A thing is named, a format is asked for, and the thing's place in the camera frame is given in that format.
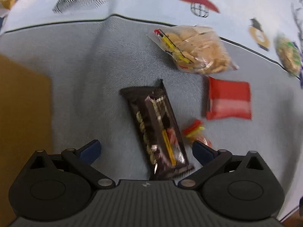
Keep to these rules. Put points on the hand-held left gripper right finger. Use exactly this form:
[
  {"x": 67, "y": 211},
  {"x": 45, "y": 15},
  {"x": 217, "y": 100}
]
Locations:
[{"x": 203, "y": 152}]

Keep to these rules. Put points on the clear zip bag of crackers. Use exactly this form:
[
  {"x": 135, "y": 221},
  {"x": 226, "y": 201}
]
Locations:
[{"x": 201, "y": 49}]

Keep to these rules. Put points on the green label cereal bag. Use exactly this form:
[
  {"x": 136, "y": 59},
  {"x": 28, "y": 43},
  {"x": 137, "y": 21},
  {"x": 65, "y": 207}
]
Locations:
[{"x": 288, "y": 56}]

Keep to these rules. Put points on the dark brown chocolate bar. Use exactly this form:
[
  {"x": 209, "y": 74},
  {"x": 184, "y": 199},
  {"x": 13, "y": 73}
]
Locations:
[{"x": 153, "y": 127}]

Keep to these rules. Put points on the brown cardboard box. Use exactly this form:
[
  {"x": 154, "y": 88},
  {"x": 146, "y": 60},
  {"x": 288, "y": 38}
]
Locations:
[{"x": 23, "y": 111}]

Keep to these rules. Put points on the small red yellow snack packet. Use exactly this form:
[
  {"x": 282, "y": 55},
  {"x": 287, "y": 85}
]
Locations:
[{"x": 193, "y": 128}]

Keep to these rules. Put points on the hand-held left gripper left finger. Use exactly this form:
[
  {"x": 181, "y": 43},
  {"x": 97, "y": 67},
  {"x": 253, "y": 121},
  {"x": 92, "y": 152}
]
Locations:
[{"x": 91, "y": 152}]

